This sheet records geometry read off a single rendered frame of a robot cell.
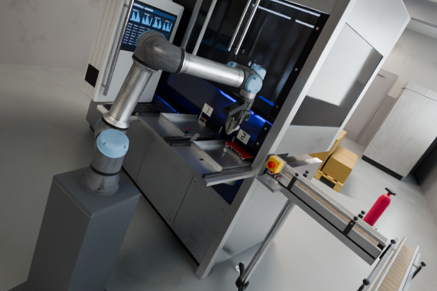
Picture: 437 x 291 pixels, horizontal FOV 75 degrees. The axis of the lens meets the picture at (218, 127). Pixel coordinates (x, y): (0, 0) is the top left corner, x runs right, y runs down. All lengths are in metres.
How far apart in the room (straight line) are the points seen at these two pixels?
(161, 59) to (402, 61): 8.72
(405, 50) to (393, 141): 2.88
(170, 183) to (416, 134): 6.33
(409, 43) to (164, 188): 8.27
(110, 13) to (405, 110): 6.73
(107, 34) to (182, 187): 1.12
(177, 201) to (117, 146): 1.12
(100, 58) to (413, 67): 8.51
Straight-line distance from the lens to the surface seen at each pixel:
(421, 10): 6.73
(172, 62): 1.05
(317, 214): 1.68
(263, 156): 1.65
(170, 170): 2.21
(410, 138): 7.71
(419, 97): 7.65
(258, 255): 2.00
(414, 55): 9.49
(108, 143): 1.14
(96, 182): 1.22
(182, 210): 2.16
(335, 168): 4.80
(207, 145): 1.74
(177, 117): 1.96
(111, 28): 1.89
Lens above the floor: 1.57
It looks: 19 degrees down
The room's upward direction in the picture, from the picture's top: 24 degrees clockwise
